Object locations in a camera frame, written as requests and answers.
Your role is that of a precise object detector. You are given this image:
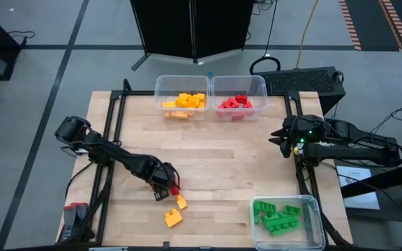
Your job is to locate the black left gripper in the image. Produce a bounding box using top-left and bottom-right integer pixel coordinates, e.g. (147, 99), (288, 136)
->
(148, 162), (181, 193)

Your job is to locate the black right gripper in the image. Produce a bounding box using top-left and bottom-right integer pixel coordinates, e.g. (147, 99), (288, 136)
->
(268, 116), (315, 149)

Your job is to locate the large yellow toy block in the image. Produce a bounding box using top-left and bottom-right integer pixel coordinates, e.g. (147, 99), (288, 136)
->
(164, 208), (184, 229)

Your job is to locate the long green toy block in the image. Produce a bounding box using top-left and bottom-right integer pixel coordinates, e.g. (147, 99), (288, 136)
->
(265, 216), (303, 238)

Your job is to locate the clear plastic bin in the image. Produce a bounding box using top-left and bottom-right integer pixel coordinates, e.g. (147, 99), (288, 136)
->
(249, 194), (327, 251)
(154, 75), (211, 121)
(210, 75), (269, 122)

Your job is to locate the white printed sheet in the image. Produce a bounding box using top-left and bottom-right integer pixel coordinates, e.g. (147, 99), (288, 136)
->
(336, 165), (380, 210)

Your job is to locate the red black clamp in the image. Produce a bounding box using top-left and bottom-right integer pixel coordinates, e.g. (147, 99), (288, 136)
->
(63, 204), (78, 242)

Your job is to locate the black metal beam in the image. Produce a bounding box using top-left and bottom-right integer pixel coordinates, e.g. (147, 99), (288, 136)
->
(340, 167), (402, 199)

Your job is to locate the black screen panel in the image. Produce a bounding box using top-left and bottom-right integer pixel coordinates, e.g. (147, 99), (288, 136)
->
(130, 0), (194, 72)
(193, 0), (255, 59)

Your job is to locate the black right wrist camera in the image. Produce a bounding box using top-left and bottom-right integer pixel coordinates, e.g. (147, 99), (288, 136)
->
(279, 139), (295, 160)

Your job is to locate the coiled black cable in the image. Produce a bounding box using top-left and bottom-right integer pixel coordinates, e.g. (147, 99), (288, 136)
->
(248, 55), (281, 76)

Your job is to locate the orange hanging cable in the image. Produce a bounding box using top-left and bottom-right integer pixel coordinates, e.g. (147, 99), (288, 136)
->
(295, 0), (319, 69)

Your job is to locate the black hanging cable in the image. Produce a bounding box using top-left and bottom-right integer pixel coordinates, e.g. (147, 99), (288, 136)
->
(263, 0), (278, 59)

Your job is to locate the black floor cable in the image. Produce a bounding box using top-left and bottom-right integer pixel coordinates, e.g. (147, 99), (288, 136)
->
(7, 30), (36, 47)

